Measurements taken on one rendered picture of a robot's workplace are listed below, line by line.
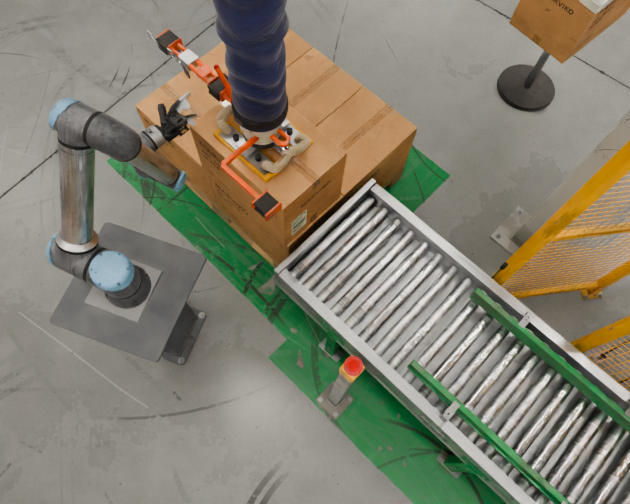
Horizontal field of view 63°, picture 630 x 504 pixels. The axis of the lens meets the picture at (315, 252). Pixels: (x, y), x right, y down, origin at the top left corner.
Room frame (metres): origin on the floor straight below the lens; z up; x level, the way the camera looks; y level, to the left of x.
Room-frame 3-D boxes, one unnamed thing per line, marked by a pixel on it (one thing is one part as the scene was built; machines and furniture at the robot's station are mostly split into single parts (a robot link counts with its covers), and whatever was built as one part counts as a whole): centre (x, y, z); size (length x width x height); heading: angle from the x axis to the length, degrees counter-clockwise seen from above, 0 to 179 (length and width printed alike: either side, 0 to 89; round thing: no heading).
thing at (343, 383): (0.34, -0.17, 0.50); 0.07 x 0.07 x 1.00; 50
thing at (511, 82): (2.54, -1.39, 0.31); 0.40 x 0.40 x 0.62
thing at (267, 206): (0.93, 0.20, 1.07); 0.09 x 0.08 x 0.05; 140
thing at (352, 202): (1.09, -0.05, 0.58); 0.70 x 0.03 x 0.06; 140
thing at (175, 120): (1.26, 0.63, 1.07); 0.12 x 0.09 x 0.08; 140
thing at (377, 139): (1.75, 0.27, 0.34); 1.20 x 1.00 x 0.40; 50
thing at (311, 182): (1.32, 0.25, 0.75); 0.60 x 0.40 x 0.40; 50
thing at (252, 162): (1.25, 0.33, 0.97); 0.34 x 0.10 x 0.05; 50
